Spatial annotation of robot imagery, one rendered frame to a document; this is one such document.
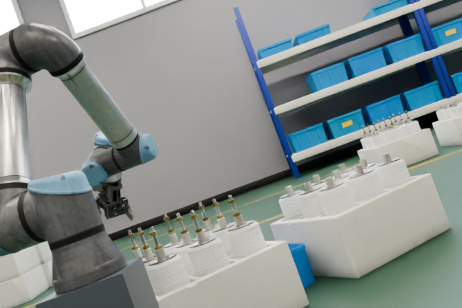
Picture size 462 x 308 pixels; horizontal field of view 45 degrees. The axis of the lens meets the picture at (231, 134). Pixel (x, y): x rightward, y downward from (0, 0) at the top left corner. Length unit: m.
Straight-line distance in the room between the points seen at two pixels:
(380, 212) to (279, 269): 0.37
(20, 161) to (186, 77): 5.57
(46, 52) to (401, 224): 1.10
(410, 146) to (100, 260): 2.88
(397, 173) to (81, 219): 1.01
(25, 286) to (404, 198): 2.97
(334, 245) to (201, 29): 5.43
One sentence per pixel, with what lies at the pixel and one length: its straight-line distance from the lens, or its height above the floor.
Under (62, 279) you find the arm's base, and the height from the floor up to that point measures 0.33.
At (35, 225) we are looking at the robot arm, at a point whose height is 0.44.
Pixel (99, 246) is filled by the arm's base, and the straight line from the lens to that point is 1.17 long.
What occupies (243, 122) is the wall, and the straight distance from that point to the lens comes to 6.71.
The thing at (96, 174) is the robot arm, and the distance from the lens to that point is 1.59.
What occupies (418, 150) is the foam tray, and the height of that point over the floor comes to 0.07.
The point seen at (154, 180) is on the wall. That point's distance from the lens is 6.82.
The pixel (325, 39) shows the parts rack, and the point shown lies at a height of 1.28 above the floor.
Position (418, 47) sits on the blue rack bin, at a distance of 6.33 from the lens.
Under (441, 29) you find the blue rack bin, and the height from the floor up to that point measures 0.96.
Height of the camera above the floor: 0.43
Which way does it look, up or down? 2 degrees up
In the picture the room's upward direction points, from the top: 20 degrees counter-clockwise
